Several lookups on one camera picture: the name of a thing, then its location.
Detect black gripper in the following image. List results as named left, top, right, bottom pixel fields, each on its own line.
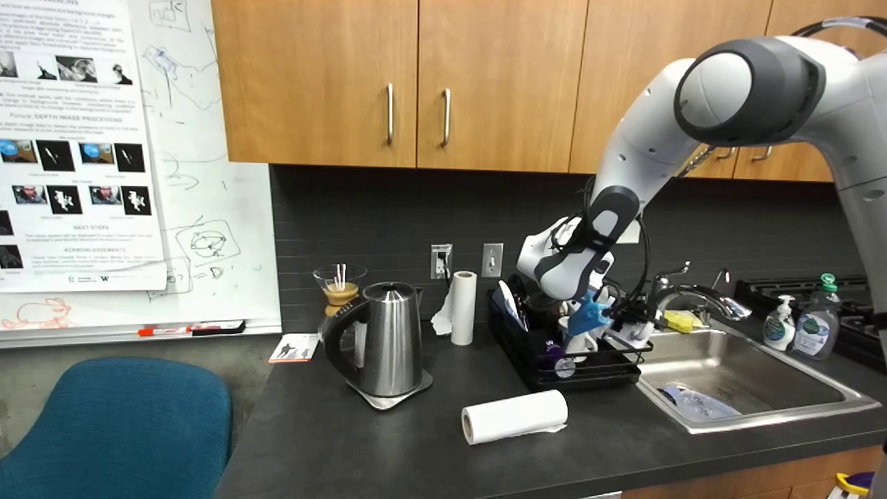
left=608, top=291, right=654, bottom=327

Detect dish soap bottle green cap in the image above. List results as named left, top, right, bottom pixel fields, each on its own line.
left=789, top=269, right=842, bottom=362

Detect yellow sponge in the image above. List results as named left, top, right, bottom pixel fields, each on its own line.
left=659, top=307, right=708, bottom=339

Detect chrome sink faucet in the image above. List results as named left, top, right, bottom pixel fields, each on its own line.
left=647, top=259, right=742, bottom=332

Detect pale plastic utensil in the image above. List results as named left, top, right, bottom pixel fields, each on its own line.
left=494, top=277, right=533, bottom=337

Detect stainless steel sink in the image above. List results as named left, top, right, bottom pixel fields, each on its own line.
left=636, top=326, right=884, bottom=439

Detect clear hand soap pump bottle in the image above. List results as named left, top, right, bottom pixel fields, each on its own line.
left=760, top=291, right=802, bottom=355

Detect white paper towel roll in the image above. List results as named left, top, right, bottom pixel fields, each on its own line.
left=430, top=266, right=482, bottom=349
left=457, top=386, right=573, bottom=450

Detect wooden lower cabinet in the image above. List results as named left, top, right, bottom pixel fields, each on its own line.
left=624, top=443, right=887, bottom=499

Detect wooden cabinet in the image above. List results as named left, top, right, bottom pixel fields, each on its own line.
left=624, top=443, right=887, bottom=499
left=210, top=0, right=887, bottom=186

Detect stainless steel electric kettle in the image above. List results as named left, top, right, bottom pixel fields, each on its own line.
left=320, top=277, right=428, bottom=399

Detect yellow purple plastic object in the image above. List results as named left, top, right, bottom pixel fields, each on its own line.
left=828, top=467, right=875, bottom=499

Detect glass pour-over coffee maker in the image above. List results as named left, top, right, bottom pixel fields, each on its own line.
left=311, top=260, right=372, bottom=321

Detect small white red card box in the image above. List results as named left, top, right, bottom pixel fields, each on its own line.
left=267, top=331, right=324, bottom=366

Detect wooden upper cabinet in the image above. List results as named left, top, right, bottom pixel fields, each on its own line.
left=210, top=0, right=887, bottom=186

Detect black whiteboard marker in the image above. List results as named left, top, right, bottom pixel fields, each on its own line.
left=189, top=317, right=249, bottom=337

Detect whiteboard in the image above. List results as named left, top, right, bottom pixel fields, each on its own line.
left=0, top=0, right=285, bottom=349

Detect red whiteboard marker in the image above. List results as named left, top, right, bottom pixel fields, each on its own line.
left=135, top=321, right=193, bottom=339

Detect blue chair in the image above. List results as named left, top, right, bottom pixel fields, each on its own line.
left=0, top=355, right=235, bottom=499

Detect white research poster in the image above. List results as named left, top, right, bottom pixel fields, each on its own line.
left=0, top=0, right=173, bottom=295

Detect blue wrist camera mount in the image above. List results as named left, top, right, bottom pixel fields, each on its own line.
left=566, top=285, right=620, bottom=341

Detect black wire dish rack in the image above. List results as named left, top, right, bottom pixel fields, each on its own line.
left=484, top=276, right=649, bottom=392

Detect white wall outlet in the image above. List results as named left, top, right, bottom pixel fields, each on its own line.
left=480, top=242, right=507, bottom=281
left=428, top=242, right=457, bottom=283

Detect kettle base plate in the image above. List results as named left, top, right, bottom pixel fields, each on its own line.
left=342, top=366, right=437, bottom=417

